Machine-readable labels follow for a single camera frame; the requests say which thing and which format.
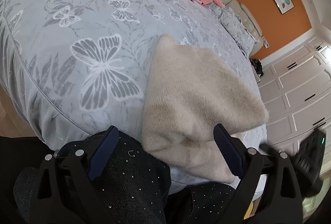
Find cream knit sweater black hearts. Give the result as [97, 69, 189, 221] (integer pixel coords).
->
[141, 34, 269, 183]

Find grey butterfly print bedspread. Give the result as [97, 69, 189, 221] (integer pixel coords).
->
[1, 0, 266, 193]

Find grey butterfly print pillow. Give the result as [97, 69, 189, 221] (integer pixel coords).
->
[206, 2, 258, 58]

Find black sparkly trousers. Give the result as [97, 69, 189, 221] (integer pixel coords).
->
[13, 132, 235, 223]

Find dark object beside bed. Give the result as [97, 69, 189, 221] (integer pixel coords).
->
[250, 58, 264, 77]

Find beige padded headboard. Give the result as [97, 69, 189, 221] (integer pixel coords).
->
[222, 0, 263, 56]

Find white panelled wardrobe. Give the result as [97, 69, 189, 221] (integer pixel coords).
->
[257, 35, 331, 188]

